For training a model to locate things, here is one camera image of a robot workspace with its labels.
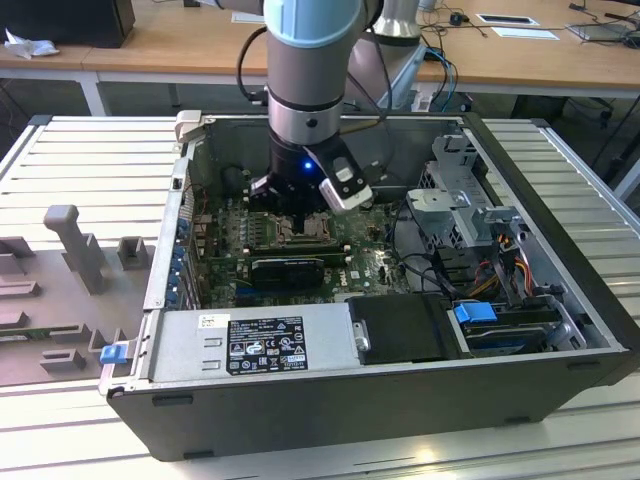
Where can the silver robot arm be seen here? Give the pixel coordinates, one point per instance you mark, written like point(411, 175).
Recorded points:
point(305, 65)

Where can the CPU socket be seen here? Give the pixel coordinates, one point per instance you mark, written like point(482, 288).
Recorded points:
point(280, 235)

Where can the black RAM slot row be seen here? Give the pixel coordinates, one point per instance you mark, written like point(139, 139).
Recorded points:
point(320, 248)

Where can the green RAM stick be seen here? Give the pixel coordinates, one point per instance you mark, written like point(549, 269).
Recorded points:
point(332, 255)

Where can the green motherboard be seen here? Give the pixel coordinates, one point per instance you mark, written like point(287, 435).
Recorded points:
point(370, 270)

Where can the pale blue teach pendant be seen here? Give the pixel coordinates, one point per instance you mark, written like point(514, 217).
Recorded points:
point(412, 70)

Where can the grey metal drive cage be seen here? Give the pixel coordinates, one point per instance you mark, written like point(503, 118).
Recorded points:
point(450, 210)

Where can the light wooden desk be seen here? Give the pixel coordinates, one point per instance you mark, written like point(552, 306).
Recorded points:
point(175, 40)

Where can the black plastic shroud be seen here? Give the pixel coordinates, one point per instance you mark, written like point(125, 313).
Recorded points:
point(400, 325)

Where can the grey power supply unit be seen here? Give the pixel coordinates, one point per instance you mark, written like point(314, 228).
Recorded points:
point(180, 345)

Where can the blue disk carrier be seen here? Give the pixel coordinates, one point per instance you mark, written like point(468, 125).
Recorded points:
point(472, 312)

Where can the blue plastic latch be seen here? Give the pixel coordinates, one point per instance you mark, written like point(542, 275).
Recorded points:
point(112, 354)

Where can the black box on desk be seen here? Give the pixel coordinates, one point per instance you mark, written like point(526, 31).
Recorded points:
point(65, 20)

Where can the grey parts rack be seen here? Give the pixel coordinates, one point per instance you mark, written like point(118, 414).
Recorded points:
point(50, 300)

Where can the hard disk drive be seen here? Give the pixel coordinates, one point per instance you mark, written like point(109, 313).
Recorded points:
point(500, 340)

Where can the crumpled white paper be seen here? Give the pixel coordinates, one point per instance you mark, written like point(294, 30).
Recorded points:
point(30, 47)

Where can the grey flat tray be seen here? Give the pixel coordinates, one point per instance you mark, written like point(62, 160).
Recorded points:
point(600, 31)

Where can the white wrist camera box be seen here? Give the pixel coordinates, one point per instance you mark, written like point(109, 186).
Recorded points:
point(350, 200)

